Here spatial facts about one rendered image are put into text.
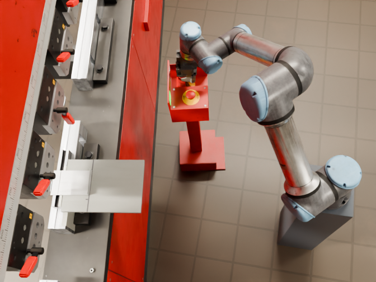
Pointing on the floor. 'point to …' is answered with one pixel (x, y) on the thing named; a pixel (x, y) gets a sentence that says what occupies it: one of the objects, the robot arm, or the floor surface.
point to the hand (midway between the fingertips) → (193, 80)
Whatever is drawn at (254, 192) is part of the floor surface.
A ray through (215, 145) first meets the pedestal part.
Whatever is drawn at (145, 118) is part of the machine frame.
